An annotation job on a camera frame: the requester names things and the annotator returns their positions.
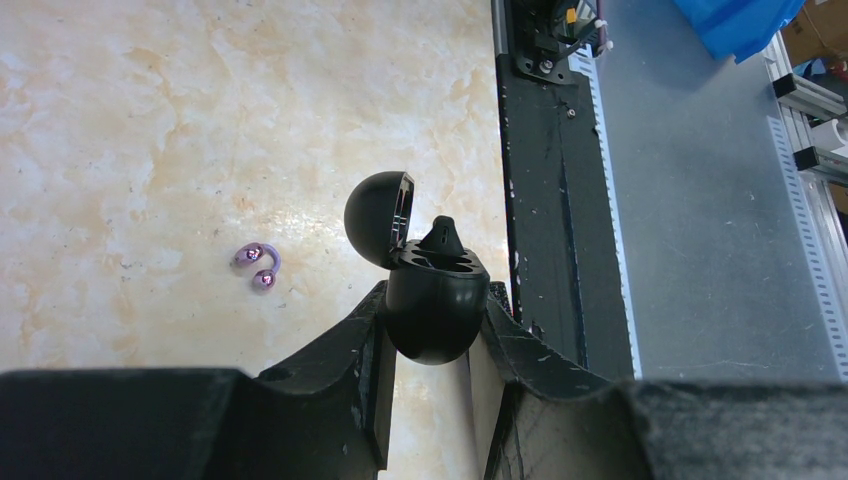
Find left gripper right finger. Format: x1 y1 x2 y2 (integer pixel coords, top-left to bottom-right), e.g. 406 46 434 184
469 282 847 479

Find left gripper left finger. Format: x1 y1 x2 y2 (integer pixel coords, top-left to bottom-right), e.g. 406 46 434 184
1 282 395 479

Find black earbud charging case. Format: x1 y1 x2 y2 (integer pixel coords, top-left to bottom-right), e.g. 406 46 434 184
343 171 490 365

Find purple earbud lower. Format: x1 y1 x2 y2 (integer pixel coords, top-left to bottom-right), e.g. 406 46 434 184
230 242 282 294

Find blue plastic bin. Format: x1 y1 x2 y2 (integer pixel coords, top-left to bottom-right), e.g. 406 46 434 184
674 0 805 64

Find cardboard box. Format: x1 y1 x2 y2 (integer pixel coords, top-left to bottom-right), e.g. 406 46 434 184
781 0 848 66

